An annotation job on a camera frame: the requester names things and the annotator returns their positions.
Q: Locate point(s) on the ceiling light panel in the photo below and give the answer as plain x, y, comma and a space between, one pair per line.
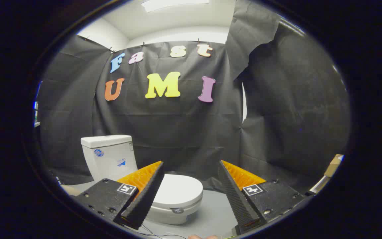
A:
174, 4

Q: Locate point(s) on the black backdrop cloth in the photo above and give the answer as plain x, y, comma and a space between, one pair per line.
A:
177, 126

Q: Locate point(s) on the white toilet tank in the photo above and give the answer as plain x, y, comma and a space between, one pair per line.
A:
108, 156

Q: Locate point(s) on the white toilet lid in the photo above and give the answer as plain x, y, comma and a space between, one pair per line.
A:
181, 191

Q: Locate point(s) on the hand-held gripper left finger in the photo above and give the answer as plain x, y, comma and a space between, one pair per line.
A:
146, 196

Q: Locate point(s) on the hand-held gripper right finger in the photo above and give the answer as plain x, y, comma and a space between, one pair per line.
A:
234, 196

